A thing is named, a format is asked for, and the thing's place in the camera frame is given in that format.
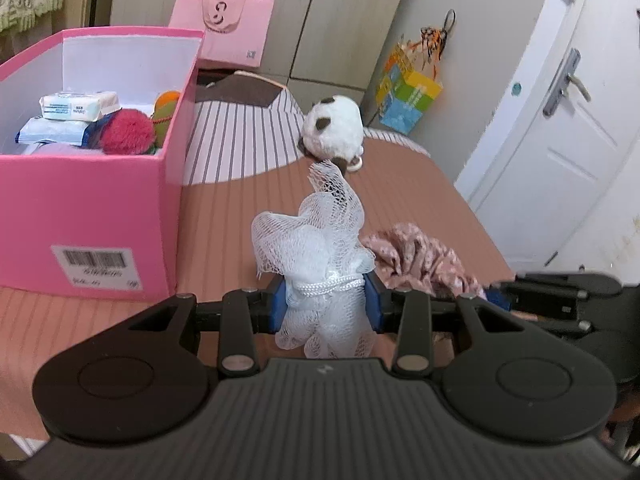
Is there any red pompom ball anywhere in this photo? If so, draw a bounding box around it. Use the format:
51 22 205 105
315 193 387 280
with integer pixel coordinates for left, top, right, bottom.
101 108 157 155

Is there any white striped quilt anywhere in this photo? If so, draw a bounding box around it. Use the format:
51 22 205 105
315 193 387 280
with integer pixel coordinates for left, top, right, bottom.
181 71 431 187

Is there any white brown plush panda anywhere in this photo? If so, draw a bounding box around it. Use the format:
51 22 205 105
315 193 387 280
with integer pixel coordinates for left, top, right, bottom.
297 95 365 173

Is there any pink paper bag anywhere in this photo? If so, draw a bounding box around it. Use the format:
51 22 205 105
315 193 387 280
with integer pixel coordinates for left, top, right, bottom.
168 0 275 68

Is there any orange tassel ornament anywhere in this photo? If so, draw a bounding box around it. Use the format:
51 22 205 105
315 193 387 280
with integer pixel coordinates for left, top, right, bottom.
405 9 457 81

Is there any white mesh bath pouf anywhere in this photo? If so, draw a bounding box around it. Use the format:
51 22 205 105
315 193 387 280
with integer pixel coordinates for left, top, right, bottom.
251 159 377 360

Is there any pink floral cloth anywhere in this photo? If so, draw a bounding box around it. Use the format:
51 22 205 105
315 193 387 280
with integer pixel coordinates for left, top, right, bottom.
360 222 488 303

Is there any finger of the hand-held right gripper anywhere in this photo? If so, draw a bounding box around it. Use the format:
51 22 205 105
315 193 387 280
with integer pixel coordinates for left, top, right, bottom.
510 309 596 340
487 271 624 312

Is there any green plush item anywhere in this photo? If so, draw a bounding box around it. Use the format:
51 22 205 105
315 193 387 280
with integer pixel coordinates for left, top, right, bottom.
151 102 180 153

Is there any beige wardrobe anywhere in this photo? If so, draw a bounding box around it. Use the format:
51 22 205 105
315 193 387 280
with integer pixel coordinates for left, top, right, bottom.
95 0 556 181

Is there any metal door handle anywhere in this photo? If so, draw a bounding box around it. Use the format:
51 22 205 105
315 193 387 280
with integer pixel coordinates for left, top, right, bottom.
543 48 592 117

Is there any small wet wipes pack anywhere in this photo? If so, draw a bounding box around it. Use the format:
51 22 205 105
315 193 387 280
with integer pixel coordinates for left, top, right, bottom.
39 91 122 122

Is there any colourful paper gift bag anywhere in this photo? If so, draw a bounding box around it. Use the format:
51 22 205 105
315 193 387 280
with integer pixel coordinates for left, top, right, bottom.
376 42 444 136

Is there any white door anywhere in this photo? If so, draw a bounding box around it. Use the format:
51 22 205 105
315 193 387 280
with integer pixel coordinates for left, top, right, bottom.
452 0 640 273

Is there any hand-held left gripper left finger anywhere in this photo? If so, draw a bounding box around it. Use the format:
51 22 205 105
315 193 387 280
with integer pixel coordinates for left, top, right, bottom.
129 279 288 378

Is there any large wet wipes pack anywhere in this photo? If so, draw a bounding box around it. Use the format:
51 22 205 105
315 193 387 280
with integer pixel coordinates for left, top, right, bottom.
15 110 118 150

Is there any pink cardboard box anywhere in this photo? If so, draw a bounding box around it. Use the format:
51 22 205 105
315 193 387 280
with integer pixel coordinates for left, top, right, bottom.
0 26 206 302

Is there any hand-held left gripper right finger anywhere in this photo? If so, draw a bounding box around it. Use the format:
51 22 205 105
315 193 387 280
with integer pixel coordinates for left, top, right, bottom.
364 272 526 378

